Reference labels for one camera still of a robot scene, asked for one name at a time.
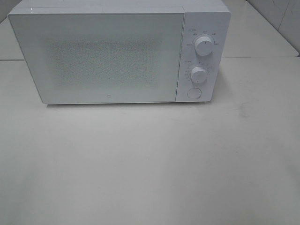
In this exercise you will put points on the white microwave knob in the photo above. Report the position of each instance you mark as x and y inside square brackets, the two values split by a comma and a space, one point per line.
[198, 75]
[204, 45]

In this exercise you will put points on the white microwave oven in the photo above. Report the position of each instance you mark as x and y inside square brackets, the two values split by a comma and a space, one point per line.
[210, 17]

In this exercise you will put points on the white microwave door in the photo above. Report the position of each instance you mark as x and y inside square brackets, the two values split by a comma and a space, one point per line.
[89, 59]

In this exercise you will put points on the round white door button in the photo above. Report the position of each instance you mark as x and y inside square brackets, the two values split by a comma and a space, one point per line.
[194, 93]

